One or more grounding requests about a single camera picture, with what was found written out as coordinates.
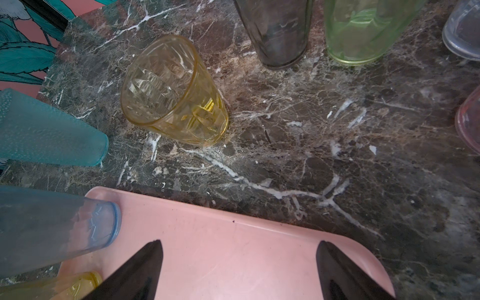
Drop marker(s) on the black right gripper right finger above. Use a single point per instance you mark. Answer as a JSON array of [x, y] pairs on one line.
[[342, 279]]

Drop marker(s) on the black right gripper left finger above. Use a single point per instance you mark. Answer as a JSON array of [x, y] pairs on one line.
[[136, 279]]

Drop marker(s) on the tall yellow glass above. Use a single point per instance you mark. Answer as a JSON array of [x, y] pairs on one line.
[[73, 287]]

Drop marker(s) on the clear blue tall glass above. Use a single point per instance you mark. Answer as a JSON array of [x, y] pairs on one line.
[[43, 228]]

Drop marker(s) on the pink tray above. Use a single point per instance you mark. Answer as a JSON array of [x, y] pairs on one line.
[[211, 254]]

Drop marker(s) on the frosted teal glass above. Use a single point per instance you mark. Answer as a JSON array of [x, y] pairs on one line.
[[33, 131]]

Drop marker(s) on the short yellow glass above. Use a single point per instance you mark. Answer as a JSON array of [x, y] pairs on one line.
[[168, 90]]

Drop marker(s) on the pink clear glass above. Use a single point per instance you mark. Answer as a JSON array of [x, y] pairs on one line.
[[467, 121]]

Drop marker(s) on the green right glass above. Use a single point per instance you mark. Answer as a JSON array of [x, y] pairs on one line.
[[359, 32]]

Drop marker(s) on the dark smoky glass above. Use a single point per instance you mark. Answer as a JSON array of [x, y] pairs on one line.
[[278, 29]]

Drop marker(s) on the clear colourless glass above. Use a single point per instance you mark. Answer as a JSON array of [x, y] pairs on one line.
[[461, 33]]

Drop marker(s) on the black left corner post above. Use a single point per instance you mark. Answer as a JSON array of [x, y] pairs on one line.
[[52, 15]]

